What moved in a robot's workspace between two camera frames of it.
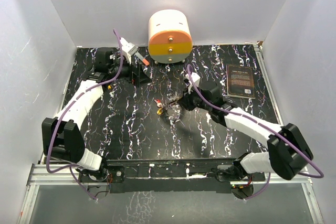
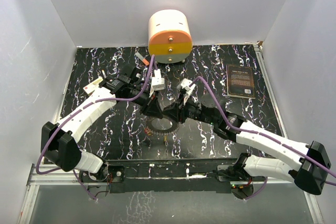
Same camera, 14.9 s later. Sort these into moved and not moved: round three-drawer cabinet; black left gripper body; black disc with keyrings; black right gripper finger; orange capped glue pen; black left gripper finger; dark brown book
Moved: black disc with keyrings; black left gripper body; black right gripper finger; black left gripper finger
Not moved: dark brown book; round three-drawer cabinet; orange capped glue pen
